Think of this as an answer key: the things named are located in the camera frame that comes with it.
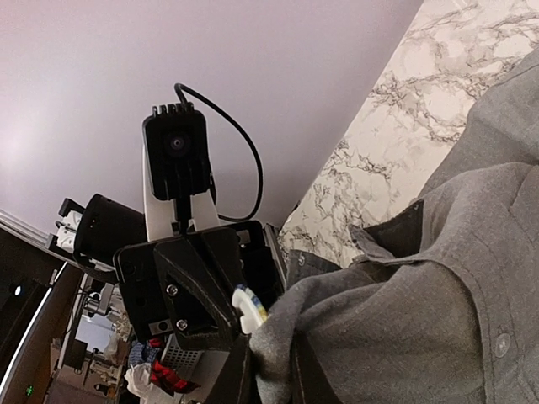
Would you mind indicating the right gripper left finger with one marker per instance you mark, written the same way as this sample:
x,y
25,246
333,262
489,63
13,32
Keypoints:
x,y
236,382

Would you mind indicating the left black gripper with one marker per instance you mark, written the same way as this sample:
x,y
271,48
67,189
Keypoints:
x,y
184,285

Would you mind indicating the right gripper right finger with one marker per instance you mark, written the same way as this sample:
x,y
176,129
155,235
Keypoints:
x,y
309,383

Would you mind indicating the grey button shirt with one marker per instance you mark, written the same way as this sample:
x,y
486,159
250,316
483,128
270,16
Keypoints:
x,y
441,306

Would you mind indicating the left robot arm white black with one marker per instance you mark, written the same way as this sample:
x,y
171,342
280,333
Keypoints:
x,y
97,232

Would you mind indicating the grey perforated basket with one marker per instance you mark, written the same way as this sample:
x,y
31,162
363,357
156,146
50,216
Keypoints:
x,y
182,361

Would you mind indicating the red plaid cloth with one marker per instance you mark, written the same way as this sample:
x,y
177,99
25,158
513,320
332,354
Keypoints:
x,y
167,380

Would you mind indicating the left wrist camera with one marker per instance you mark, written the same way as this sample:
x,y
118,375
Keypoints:
x,y
178,187

